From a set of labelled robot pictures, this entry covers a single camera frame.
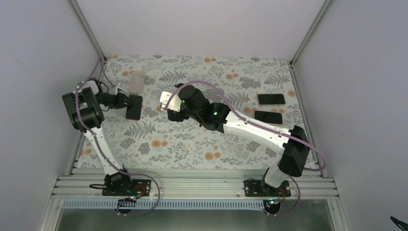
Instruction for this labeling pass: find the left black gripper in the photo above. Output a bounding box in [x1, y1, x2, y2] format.
[95, 92, 134, 109]

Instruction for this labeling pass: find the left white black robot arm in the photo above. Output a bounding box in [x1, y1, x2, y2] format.
[62, 78, 134, 195]

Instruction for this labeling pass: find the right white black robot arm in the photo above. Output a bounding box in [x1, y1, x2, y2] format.
[159, 84, 310, 196]

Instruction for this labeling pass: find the cased black phone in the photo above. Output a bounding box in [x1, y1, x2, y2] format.
[254, 110, 283, 125]
[257, 94, 286, 105]

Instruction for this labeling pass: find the floral patterned table mat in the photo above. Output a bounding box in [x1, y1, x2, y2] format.
[103, 55, 304, 169]

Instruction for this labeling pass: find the black object bottom corner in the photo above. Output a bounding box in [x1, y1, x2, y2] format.
[390, 216, 408, 231]

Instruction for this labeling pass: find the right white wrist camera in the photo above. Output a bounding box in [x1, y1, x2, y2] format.
[159, 91, 182, 112]

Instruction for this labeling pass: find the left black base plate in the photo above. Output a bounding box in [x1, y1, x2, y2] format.
[102, 179, 152, 197]

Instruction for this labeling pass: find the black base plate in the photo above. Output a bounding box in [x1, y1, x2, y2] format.
[102, 179, 152, 197]
[243, 178, 291, 197]

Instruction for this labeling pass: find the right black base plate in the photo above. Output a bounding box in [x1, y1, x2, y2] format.
[243, 178, 291, 197]

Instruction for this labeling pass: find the left aluminium corner post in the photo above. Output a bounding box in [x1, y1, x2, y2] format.
[68, 0, 106, 61]

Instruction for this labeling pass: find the aluminium corner post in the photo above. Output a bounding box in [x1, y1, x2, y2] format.
[68, 0, 106, 61]
[290, 0, 332, 68]

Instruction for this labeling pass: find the grey slotted cable duct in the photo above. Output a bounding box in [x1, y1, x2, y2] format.
[62, 199, 270, 210]

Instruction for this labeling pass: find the right aluminium corner post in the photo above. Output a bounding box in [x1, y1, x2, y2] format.
[290, 0, 332, 68]

